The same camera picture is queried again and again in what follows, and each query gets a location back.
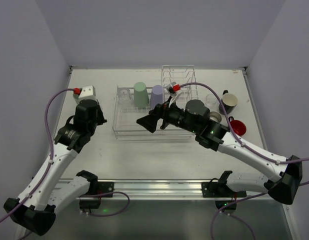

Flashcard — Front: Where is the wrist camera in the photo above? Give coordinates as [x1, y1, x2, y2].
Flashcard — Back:
[165, 82, 183, 107]
[78, 85, 96, 101]

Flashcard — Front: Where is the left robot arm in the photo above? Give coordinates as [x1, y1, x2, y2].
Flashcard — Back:
[3, 98, 106, 236]

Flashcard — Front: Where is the clear glass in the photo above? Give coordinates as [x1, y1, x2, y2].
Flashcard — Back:
[118, 88, 131, 106]
[205, 94, 218, 108]

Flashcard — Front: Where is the low white wire rack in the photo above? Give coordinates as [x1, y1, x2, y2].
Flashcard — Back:
[111, 86, 165, 140]

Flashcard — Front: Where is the cream and brown cup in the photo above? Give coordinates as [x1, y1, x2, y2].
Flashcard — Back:
[209, 111, 222, 123]

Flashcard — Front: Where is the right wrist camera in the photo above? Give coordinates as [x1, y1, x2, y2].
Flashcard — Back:
[165, 82, 183, 107]

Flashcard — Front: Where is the green cup in low rack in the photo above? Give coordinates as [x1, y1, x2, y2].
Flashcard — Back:
[133, 82, 150, 108]

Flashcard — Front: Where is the light green cup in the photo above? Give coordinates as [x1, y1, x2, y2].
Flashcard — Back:
[73, 95, 80, 105]

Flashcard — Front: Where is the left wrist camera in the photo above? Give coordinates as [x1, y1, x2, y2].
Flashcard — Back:
[78, 85, 96, 101]

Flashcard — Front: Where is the tall white wire rack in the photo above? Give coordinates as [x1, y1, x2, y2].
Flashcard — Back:
[159, 65, 198, 139]

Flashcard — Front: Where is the black mug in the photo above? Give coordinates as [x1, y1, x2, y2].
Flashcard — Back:
[218, 90, 239, 115]

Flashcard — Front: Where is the purple cup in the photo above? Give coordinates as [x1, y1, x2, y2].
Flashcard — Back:
[150, 85, 164, 109]

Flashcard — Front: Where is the aluminium mounting rail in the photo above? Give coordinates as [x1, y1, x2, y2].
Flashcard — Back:
[28, 177, 289, 201]

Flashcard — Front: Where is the red mug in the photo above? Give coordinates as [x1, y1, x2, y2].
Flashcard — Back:
[228, 116, 247, 136]

